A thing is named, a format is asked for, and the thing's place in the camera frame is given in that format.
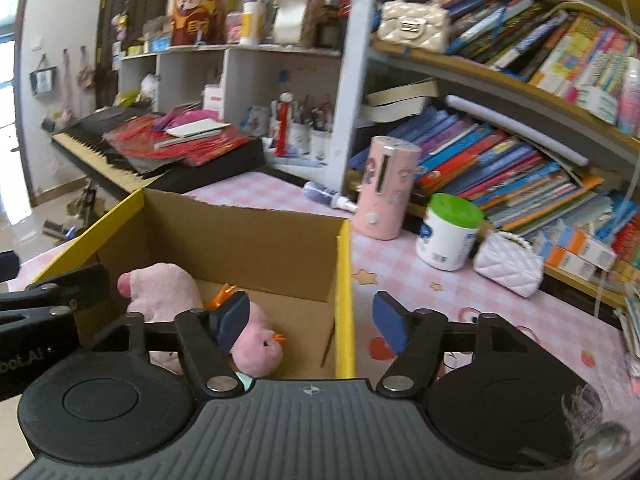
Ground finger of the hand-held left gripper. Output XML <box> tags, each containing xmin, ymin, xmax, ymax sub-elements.
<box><xmin>7</xmin><ymin>264</ymin><xmax>111</xmax><ymax>307</ymax></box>
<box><xmin>0</xmin><ymin>299</ymin><xmax>81</xmax><ymax>327</ymax></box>

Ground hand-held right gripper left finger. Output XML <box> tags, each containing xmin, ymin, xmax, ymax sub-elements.
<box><xmin>121</xmin><ymin>290</ymin><xmax>252</xmax><ymax>397</ymax></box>

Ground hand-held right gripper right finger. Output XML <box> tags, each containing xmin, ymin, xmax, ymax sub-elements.
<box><xmin>372</xmin><ymin>290</ymin><xmax>532</xmax><ymax>397</ymax></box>

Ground pink plush toy orange antlers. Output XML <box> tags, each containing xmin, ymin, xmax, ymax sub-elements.
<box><xmin>210</xmin><ymin>283</ymin><xmax>287</xmax><ymax>378</ymax></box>

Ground cardboard box yellow edges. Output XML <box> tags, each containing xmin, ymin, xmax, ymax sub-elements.
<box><xmin>30</xmin><ymin>187</ymin><xmax>357</xmax><ymax>379</ymax></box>

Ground large pink plush toy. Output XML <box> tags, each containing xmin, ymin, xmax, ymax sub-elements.
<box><xmin>117</xmin><ymin>262</ymin><xmax>207</xmax><ymax>377</ymax></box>

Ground white jar green lid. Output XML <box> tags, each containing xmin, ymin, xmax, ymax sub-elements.
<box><xmin>416</xmin><ymin>193</ymin><xmax>485</xmax><ymax>272</ymax></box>

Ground pink cylindrical container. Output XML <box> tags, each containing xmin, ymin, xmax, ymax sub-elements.
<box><xmin>354</xmin><ymin>136</ymin><xmax>422</xmax><ymax>241</ymax></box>

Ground white quilted pearl handbag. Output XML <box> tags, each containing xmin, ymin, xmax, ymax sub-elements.
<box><xmin>472</xmin><ymin>231</ymin><xmax>545</xmax><ymax>297</ymax></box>

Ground black electronic keyboard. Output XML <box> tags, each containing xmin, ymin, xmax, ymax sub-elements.
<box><xmin>52</xmin><ymin>106</ymin><xmax>267</xmax><ymax>196</ymax></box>

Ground glue bottle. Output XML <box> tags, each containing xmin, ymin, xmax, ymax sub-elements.
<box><xmin>302</xmin><ymin>181</ymin><xmax>359</xmax><ymax>214</ymax></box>

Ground stack of red paper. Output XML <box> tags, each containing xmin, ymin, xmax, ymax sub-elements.
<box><xmin>102</xmin><ymin>112</ymin><xmax>252</xmax><ymax>167</ymax></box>

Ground row of colourful books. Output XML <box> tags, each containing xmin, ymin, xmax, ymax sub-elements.
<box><xmin>442</xmin><ymin>0</ymin><xmax>640</xmax><ymax>116</ymax></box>
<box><xmin>349</xmin><ymin>107</ymin><xmax>618</xmax><ymax>243</ymax></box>

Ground white pen cup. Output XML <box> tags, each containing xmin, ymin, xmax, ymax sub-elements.
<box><xmin>287</xmin><ymin>121</ymin><xmax>312</xmax><ymax>158</ymax></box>
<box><xmin>310</xmin><ymin>127</ymin><xmax>333</xmax><ymax>165</ymax></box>

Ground white notebook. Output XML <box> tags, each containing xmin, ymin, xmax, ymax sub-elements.
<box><xmin>165</xmin><ymin>118</ymin><xmax>227</xmax><ymax>139</ymax></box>

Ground orange white cartons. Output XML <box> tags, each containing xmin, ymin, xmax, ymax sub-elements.
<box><xmin>541</xmin><ymin>224</ymin><xmax>620</xmax><ymax>282</ymax></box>

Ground red tassel ornament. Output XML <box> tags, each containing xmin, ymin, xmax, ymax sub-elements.
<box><xmin>276</xmin><ymin>92</ymin><xmax>297</xmax><ymax>157</ymax></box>

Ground dark hanging tote bag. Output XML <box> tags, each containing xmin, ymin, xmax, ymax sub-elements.
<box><xmin>29</xmin><ymin>54</ymin><xmax>57</xmax><ymax>97</ymax></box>

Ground small hanging pouch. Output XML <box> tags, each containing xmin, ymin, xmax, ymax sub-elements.
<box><xmin>75</xmin><ymin>47</ymin><xmax>97</xmax><ymax>92</ymax></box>

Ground white open book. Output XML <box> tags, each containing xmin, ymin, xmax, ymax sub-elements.
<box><xmin>362</xmin><ymin>78</ymin><xmax>442</xmax><ymax>124</ymax></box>

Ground white rolled paper tube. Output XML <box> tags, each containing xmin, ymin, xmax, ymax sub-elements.
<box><xmin>445</xmin><ymin>94</ymin><xmax>592</xmax><ymax>167</ymax></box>

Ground grey fluffy pompom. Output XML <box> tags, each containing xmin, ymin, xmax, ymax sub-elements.
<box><xmin>560</xmin><ymin>385</ymin><xmax>632</xmax><ymax>472</ymax></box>

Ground white cubby shelf unit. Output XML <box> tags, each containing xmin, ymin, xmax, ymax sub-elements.
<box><xmin>117</xmin><ymin>0</ymin><xmax>381</xmax><ymax>193</ymax></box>

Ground wooden bookshelf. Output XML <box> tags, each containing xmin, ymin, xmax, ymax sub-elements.
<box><xmin>350</xmin><ymin>0</ymin><xmax>640</xmax><ymax>311</ymax></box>

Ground cartoon figure poster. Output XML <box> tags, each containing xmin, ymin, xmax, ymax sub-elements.
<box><xmin>170</xmin><ymin>0</ymin><xmax>229</xmax><ymax>47</ymax></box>

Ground white bottle yellow label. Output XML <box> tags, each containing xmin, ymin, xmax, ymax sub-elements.
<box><xmin>239</xmin><ymin>1</ymin><xmax>266</xmax><ymax>46</ymax></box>

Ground cream quilted pearl handbag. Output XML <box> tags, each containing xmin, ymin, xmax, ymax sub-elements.
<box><xmin>376</xmin><ymin>0</ymin><xmax>450</xmax><ymax>54</ymax></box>

